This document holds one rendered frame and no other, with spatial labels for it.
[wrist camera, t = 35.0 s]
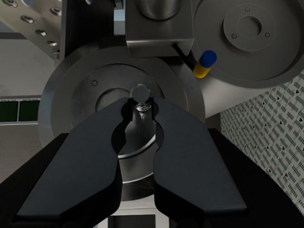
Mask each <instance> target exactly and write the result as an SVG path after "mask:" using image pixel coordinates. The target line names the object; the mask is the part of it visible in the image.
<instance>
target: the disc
mask: <svg viewBox="0 0 304 228"><path fill-rule="evenodd" d="M114 46H127V43H126V35H117V36H109V37H105V38H100V39H97V40H94V41H92V42H89V43H87V44H85V45H83V46H81V47H80V48H78V49H76V50H75V51H73V52H72V53H71V54H70V55H68V56H67V57H66V58H65V59H64V60H63V61H62V62H61V63H60V64H59V65H58V66H57V68H56V69H55V70H54V72H53V73H52V74H51V76H50V78H49V79H48V81H47V83H46V85H45V87H44V90H43V93H42V96H41V99H40V103H39V109H38V133H39V138H40V142H41V145H42V148H44V147H45V146H46V145H48V144H49V143H50V142H51V141H52V140H53V139H54V138H53V136H52V131H51V125H50V108H51V102H52V98H53V94H54V92H55V89H56V87H57V85H58V83H59V81H60V80H61V78H62V77H63V76H64V74H65V73H66V72H67V70H68V69H69V68H70V67H71V66H72V65H73V64H75V63H76V62H77V61H78V60H80V59H81V58H83V57H84V56H86V55H88V54H90V53H92V52H94V51H97V50H99V49H103V48H108V47H114ZM159 58H161V59H162V60H163V61H165V62H166V63H167V64H168V65H169V66H170V67H171V68H172V69H173V70H174V72H175V73H176V74H177V75H178V77H179V79H180V81H181V82H182V85H183V87H184V89H185V92H186V96H187V100H188V107H189V113H191V114H192V115H194V116H195V117H196V118H198V119H199V120H200V121H201V122H203V123H204V124H205V105H204V99H203V95H202V91H201V88H200V86H199V84H198V81H197V79H196V77H195V76H194V74H193V72H192V71H191V69H190V68H189V67H188V66H187V65H186V64H185V63H184V61H183V60H182V59H181V58H180V57H179V56H168V57H159ZM155 140H156V139H154V141H153V142H152V143H151V144H150V145H149V146H148V147H146V148H145V149H143V150H142V151H140V152H139V153H141V152H143V151H145V150H146V149H147V148H149V147H150V146H151V145H152V144H153V143H154V142H155ZM139 153H136V154H134V155H137V154H139ZM134 155H132V156H134ZM129 157H130V156H129ZM153 194H154V183H153V174H152V175H150V176H148V177H145V178H143V179H140V180H137V181H133V182H128V183H123V187H122V195H121V201H131V200H138V199H142V198H145V197H148V196H151V195H153Z"/></svg>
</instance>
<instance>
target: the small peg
mask: <svg viewBox="0 0 304 228"><path fill-rule="evenodd" d="M151 98H152V91H151V89H150V88H149V87H148V86H147V85H145V84H137V85H135V86H134V87H133V88H132V89H131V91H130V99H131V101H132V102H133V104H134V106H135V108H136V109H137V110H138V111H140V112H146V111H148V110H149V109H150V108H151Z"/></svg>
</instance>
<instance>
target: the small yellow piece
mask: <svg viewBox="0 0 304 228"><path fill-rule="evenodd" d="M172 47H173V48H174V49H175V50H176V51H177V53H178V54H179V56H180V57H181V59H182V60H183V61H184V63H185V64H186V65H187V66H188V67H189V68H190V69H191V70H192V71H193V73H194V75H195V76H196V77H198V78H202V77H204V76H205V75H206V74H207V73H208V72H209V70H210V69H211V68H212V66H213V65H214V63H215V62H216V60H217V55H216V53H215V52H213V51H211V50H207V51H205V52H204V53H203V54H202V56H201V57H200V58H199V60H198V62H197V63H196V65H195V66H194V65H193V64H192V63H191V62H190V61H189V60H188V59H187V57H186V56H185V55H184V53H183V52H182V51H181V49H180V48H179V47H178V46H177V45H176V44H174V45H172Z"/></svg>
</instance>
